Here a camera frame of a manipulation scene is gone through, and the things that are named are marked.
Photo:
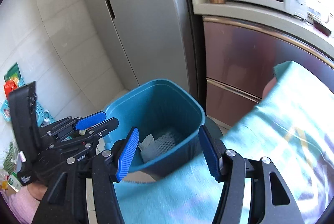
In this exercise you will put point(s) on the silver refrigerator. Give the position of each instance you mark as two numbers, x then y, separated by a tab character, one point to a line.
147	39

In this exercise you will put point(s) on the white foam fruit net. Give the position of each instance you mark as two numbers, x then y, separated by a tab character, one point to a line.
151	148

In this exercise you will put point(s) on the red green bags on floor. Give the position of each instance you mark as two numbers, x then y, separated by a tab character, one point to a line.
12	79

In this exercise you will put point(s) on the teal and purple tablecloth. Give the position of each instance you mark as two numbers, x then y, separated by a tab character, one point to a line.
291	128

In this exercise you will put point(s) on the dark red kitchen cabinets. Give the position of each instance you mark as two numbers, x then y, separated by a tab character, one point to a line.
240	57

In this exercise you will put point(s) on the teal plastic basket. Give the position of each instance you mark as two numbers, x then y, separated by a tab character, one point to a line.
43	116

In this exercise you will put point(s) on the pink sleeve left forearm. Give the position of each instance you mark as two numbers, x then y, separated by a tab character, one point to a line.
23	205

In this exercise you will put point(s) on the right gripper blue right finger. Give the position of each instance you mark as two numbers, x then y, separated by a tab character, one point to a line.
213	151

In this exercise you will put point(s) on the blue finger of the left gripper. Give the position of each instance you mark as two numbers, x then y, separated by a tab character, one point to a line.
100	130
90	121

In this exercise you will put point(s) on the blue plastic trash bin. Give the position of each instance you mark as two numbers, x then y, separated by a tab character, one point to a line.
154	108

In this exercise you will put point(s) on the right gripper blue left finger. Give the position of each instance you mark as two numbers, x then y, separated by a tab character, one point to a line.
126	153

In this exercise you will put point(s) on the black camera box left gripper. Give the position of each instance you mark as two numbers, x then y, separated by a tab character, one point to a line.
22	104

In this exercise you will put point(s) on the person's left hand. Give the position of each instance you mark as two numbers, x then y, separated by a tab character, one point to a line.
37	190

